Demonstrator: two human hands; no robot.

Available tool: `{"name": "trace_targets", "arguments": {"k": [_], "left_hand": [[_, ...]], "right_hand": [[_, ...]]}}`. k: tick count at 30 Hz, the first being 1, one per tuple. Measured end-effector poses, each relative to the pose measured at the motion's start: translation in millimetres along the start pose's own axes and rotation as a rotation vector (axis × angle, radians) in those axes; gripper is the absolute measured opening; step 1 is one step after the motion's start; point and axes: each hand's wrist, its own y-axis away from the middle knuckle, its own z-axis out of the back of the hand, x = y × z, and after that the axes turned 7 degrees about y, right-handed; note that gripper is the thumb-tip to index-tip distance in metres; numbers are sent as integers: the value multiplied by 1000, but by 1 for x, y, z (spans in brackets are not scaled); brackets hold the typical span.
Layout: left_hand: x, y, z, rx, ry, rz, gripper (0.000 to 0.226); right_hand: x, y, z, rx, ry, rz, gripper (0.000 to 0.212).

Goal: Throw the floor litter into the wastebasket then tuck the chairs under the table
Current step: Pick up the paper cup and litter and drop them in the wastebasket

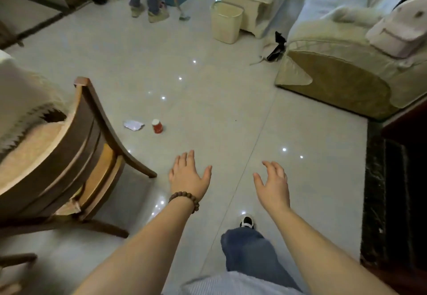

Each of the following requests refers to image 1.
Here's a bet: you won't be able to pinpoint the person's left hand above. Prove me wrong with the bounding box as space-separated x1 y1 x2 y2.
168 150 213 202

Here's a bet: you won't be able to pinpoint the white wrapper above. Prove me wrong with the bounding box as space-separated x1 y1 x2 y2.
123 120 146 132

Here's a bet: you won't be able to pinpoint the person's right sneaker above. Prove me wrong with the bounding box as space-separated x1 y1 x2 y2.
238 214 256 230

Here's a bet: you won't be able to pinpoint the cream coffee table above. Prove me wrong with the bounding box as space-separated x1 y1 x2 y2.
213 0 294 40

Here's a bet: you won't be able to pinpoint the dining table with cream tablecloth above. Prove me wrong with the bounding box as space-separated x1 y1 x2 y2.
0 49 69 154

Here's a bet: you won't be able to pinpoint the person's left forearm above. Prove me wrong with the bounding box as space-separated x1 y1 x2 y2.
73 198 197 295

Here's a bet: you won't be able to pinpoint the person's right forearm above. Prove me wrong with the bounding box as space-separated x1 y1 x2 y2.
270 206 399 295

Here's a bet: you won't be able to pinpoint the beige backpack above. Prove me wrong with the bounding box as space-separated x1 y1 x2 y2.
365 0 427 59

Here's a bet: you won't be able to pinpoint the blue jeans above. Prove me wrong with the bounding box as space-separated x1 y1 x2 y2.
220 227 302 292

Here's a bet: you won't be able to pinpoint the cream fabric sofa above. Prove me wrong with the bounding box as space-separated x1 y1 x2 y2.
275 0 427 120

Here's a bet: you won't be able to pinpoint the brown bead bracelet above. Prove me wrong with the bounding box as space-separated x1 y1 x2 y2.
168 191 200 214

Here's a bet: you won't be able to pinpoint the white crumpled cloth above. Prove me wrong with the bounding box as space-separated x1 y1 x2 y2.
250 36 279 67

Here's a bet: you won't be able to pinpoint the grey shirt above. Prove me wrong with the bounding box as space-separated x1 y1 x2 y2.
180 271 304 295

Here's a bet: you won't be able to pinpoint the beige waste bin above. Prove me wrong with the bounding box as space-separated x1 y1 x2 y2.
210 0 245 44

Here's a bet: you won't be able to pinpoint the cream sofa cushion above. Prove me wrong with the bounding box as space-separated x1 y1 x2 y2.
328 4 384 27

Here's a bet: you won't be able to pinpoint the person's right hand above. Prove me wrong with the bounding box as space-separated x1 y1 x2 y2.
253 161 291 214

